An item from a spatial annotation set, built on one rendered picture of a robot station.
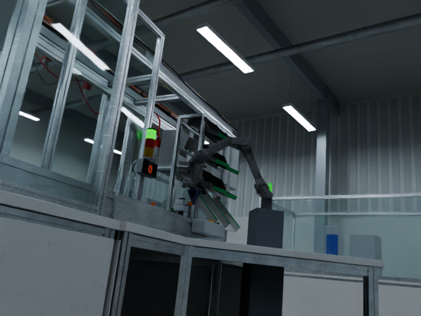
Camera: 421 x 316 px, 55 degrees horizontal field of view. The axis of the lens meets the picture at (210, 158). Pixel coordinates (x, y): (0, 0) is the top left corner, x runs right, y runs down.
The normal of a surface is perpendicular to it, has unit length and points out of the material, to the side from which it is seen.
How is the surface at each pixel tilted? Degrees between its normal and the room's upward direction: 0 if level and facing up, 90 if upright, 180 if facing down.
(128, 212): 90
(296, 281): 90
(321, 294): 90
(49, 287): 90
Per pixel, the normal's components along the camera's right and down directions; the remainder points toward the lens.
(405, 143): -0.56, -0.29
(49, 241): 0.89, -0.04
